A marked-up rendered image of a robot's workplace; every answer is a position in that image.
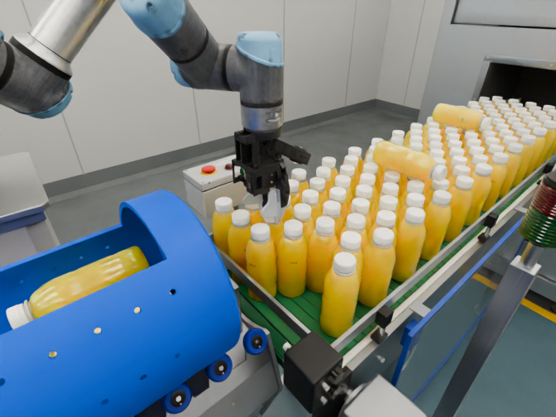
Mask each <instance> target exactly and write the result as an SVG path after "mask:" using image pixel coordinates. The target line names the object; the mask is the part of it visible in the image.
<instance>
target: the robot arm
mask: <svg viewBox="0 0 556 417"><path fill-rule="evenodd" d="M115 2H116V0H50V1H49V2H48V4H47V5H46V7H45V8H44V10H43V11H42V13H41V14H40V16H39V17H38V18H37V19H36V21H35V22H34V24H33V25H32V27H31V28H30V30H29V31H28V32H27V33H21V34H13V36H12V37H11V39H10V40H9V41H8V42H5V41H4V33H3V31H1V30H0V104H1V105H3V106H5V107H8V108H11V109H13V110H14V111H15V112H17V113H20V114H24V115H28V116H31V117H34V118H39V119H45V118H51V117H54V116H56V115H58V114H60V113H61V112H63V111H64V110H65V109H66V108H67V106H68V105H69V103H70V101H71V99H72V95H71V94H72V93H73V86H72V83H71V82H70V79H71V77H72V76H73V71H72V69H71V63H72V61H73V60H74V58H75V57H76V55H77V54H78V53H79V52H80V50H81V49H82V47H83V46H84V44H85V43H86V41H87V40H88V39H89V38H90V37H91V35H92V34H93V32H94V31H95V29H96V28H97V26H98V25H99V23H100V22H101V21H102V20H103V18H104V17H105V16H106V14H107V13H108V11H109V10H110V8H111V7H112V5H113V4H114V3H115ZM119 2H120V4H121V6H122V9H123V11H124V12H125V13H126V14H127V15H128V16H129V17H130V18H131V20H132V22H133V23H134V25H135V26H136V27H137V28H138V29H139V30H140V31H141V32H143V33H144V34H145V35H147V36H148V37H149V38H150V39H151V40H152V41H153V42H154V43H155V44H156V45H157V46H158V47H159V48H160V49H161V50H162V51H163V52H164V53H165V54H166V55H167V56H168V57H169V58H170V70H171V73H172V74H174V78H175V81H176V82H177V83H178V84H180V85H182V86H184V87H189V88H193V89H212V90H222V91H231V92H239V93H240V106H241V120H242V126H243V130H241V131H237V132H234V139H235V150H236V158H234V159H232V178H233V183H234V184H235V183H237V182H240V181H241V182H242V183H243V184H244V186H245V187H247V192H248V193H249V194H248V195H246V196H245V197H244V198H243V204H245V205H249V204H258V206H259V209H260V212H261V216H262V217H263V218H269V217H275V224H276V225H278V224H279V223H280V221H281V219H282V218H283V215H284V213H285V209H286V206H287V205H288V201H289V197H290V183H289V180H288V174H287V171H286V165H285V162H284V159H282V158H281V157H282V156H286V157H288V158H290V161H293V162H294V163H295V164H300V165H301V164H305V165H308V162H309V158H310V157H311V154H309V153H308V152H306V150H305V149H303V147H301V146H292V145H290V144H288V143H286V142H284V141H281V140H279V139H277V138H278V137H280V136H281V126H282V124H283V66H284V64H285V62H284V61H283V45H282V38H281V36H280V34H278V33H277V32H274V31H242V32H239V33H238V34H237V42H236V44H234V45H233V44H219V43H217V42H216V41H215V39H214V38H213V36H212V34H211V33H210V32H209V30H208V28H207V27H206V26H205V25H204V23H203V21H202V20H201V18H200V17H199V15H198V14H197V12H196V11H195V10H194V8H193V7H192V5H191V4H190V2H189V0H119ZM235 165H239V166H240V167H241V168H240V175H238V176H237V177H235V170H234V166H235ZM272 187H275V188H272Z"/></svg>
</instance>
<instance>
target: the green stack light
mask: <svg viewBox="0 0 556 417"><path fill-rule="evenodd" d="M519 232H520V234H521V235H522V236H523V237H524V238H526V239H527V240H529V241H530V242H532V243H535V244H537V245H540V246H542V247H549V248H556V218H551V217H550V216H547V215H545V214H543V213H541V212H539V211H538V210H536V209H535V208H534V207H533V205H532V203H530V206H529V207H528V209H527V211H526V213H525V216H524V217H523V219H522V222H521V223H520V226H519Z"/></svg>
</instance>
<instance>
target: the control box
mask: <svg viewBox="0 0 556 417"><path fill-rule="evenodd" d="M233 158H236V155H233V156H229V157H225V158H222V159H220V160H217V161H212V162H209V163H207V164H204V165H199V166H196V167H194V168H191V169H188V170H183V176H184V178H185V188H186V194H187V199H188V203H189V204H190V205H191V206H192V207H193V208H195V209H196V210H197V211H198V212H199V213H201V214H202V215H203V216H204V217H205V218H209V217H212V216H213V214H214V212H215V209H216V207H215V201H216V200H217V199H219V198H222V197H227V198H230V199H231V200H232V206H233V207H236V206H238V205H240V204H243V198H244V197H245V196H246V195H248V194H249V193H248V192H247V187H245V186H244V184H243V183H242V182H241V181H240V182H237V183H235V184H234V183H233V178H232V169H230V170H227V169H225V165H226V164H228V163H230V164H232V159H233ZM225 161H226V163H225ZM215 164H216V165H215ZM220 164H221V165H220ZM206 165H213V166H215V167H216V170H215V171H213V172H212V173H205V172H203V171H202V170H201V169H202V167H204V166H206ZM240 168H241V167H240V166H239V165H235V166H234V170H235V177H237V176H238V175H240Z"/></svg>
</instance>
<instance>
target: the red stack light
mask: <svg viewBox="0 0 556 417"><path fill-rule="evenodd" d="M531 203H532V205H533V207H534V208H535V209H536V210H538V211H539V212H541V213H543V214H545V215H547V216H550V217H551V218H556V189H553V188H551V187H550V186H548V185H547V184H546V183H545V181H544V179H542V180H541V183H540V184H539V188H538V189H537V191H536V193H535V195H534V197H533V199H532V201H531Z"/></svg>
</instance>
